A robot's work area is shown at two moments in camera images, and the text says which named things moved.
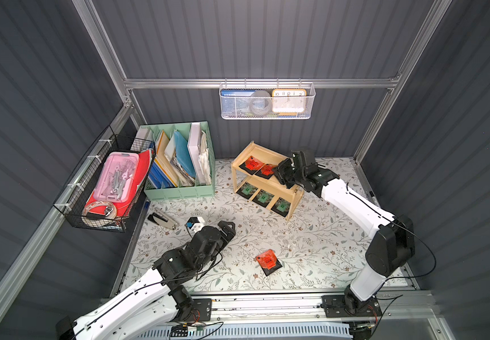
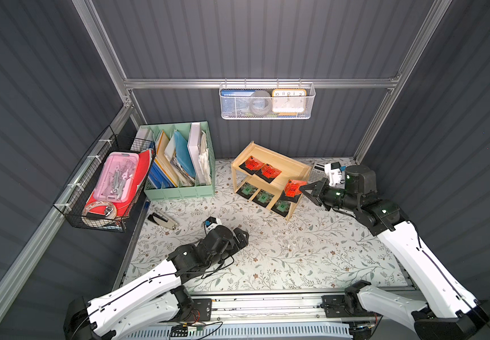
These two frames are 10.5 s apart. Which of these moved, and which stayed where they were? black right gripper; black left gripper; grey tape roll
Moved: black right gripper; black left gripper
Stayed: grey tape roll
